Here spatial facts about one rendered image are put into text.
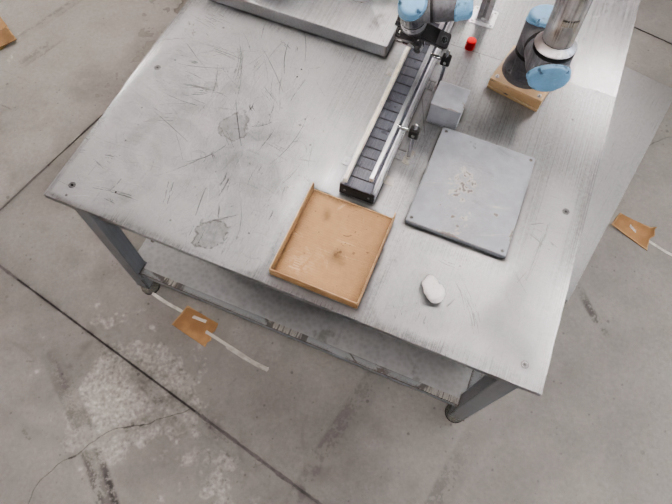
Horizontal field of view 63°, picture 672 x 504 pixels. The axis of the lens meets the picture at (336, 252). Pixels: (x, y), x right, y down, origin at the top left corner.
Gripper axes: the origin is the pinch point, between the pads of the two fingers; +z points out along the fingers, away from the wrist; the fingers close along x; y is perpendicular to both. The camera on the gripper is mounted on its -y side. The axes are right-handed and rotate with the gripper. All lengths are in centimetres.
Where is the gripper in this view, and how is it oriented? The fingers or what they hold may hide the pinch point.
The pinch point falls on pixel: (422, 46)
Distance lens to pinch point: 189.0
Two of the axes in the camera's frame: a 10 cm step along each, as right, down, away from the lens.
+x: -3.4, 9.3, 1.1
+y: -9.2, -3.5, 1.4
